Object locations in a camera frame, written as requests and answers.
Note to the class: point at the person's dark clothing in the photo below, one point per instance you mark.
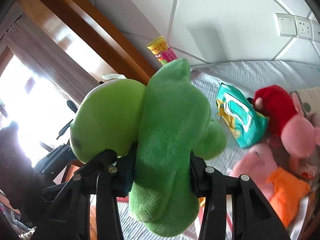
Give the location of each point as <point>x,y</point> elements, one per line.
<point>17,167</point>

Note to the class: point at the red dress pig plush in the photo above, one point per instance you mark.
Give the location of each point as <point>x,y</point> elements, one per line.
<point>272,107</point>

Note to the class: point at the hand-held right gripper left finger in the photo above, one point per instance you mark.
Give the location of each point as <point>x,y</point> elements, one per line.
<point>123,180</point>

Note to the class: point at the pink snack can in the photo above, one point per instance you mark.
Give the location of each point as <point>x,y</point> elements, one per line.
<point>162,52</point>

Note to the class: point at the orange dress pig plush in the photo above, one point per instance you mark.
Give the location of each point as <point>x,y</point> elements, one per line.
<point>285,192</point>

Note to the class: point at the brown curtain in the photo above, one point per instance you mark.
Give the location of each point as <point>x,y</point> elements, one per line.
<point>50,62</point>

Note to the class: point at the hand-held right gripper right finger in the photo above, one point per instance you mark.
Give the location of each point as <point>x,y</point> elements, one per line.
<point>200,177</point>

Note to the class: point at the green plush toy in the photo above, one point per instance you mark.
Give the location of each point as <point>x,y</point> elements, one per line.
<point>162,117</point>

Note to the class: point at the beige cardboard box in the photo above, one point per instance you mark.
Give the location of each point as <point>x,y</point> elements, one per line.
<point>308,98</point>

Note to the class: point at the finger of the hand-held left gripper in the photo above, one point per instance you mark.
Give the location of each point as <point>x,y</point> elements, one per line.
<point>64,130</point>
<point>71,106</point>

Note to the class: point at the wooden wall trim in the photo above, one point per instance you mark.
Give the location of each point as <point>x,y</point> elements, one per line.
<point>82,22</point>

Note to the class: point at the teal wet wipes pack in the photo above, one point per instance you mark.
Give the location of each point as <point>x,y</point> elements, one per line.
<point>240,115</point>

